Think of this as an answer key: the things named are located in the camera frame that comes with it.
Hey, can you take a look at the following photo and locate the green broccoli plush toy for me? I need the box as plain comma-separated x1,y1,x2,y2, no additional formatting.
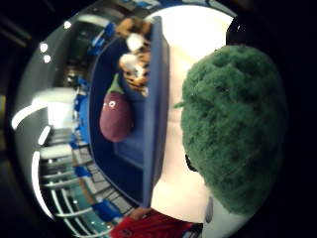
152,44,289,238

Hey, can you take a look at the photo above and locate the striped tiger plush toy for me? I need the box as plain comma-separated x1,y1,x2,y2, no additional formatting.
115,16,154,99

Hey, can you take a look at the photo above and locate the blue fabric storage box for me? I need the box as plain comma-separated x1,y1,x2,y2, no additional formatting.
87,15,171,209

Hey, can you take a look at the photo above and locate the purple eggplant plush toy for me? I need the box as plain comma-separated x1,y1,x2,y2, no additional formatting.
98,72,135,144

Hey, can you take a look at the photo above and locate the row of blue chairs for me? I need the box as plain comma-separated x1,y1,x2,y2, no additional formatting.
68,21,124,223

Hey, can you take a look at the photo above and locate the the person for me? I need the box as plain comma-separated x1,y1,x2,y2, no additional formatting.
109,205,203,238

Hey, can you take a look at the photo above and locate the long curved ceiling light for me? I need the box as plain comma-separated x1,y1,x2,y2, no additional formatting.
31,151,54,220
11,100,50,131

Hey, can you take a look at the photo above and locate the white metal railing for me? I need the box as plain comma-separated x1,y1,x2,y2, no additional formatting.
40,155,113,238

